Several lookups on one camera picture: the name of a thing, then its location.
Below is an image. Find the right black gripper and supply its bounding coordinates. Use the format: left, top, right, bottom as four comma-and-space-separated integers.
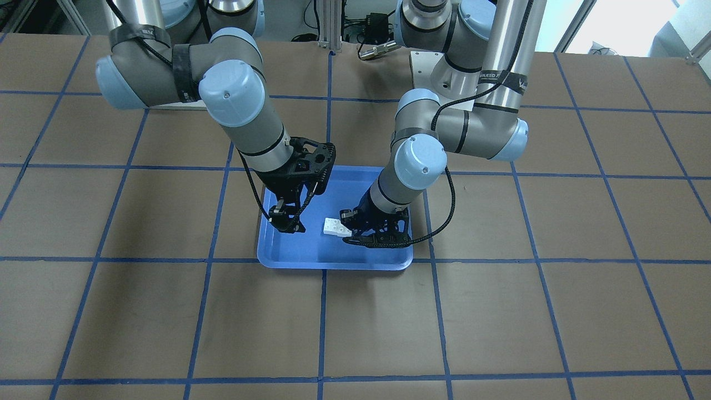
257, 138, 336, 233

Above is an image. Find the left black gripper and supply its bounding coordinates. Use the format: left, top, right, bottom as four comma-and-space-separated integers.
340, 192, 411, 248

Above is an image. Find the white block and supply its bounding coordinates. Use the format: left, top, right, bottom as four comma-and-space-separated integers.
322, 218, 340, 236
334, 220, 353, 237

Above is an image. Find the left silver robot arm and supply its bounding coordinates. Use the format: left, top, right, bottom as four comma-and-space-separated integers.
340, 1, 546, 248

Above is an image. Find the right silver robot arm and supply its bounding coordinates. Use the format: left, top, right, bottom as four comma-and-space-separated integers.
96, 1, 336, 233

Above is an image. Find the blue plastic tray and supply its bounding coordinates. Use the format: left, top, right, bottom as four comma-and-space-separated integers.
257, 165, 413, 271

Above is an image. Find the silver cylindrical connector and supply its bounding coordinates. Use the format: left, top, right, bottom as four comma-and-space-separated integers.
357, 41, 401, 61

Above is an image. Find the black power adapter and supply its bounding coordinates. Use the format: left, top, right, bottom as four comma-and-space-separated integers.
364, 13, 389, 37

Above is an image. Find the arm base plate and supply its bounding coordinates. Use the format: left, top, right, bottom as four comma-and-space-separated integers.
410, 51, 480, 104

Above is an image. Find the black braided cable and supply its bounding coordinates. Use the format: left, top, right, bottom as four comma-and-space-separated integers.
405, 0, 537, 245

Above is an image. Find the aluminium frame post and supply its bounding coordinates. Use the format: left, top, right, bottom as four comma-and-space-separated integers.
313, 1, 344, 54

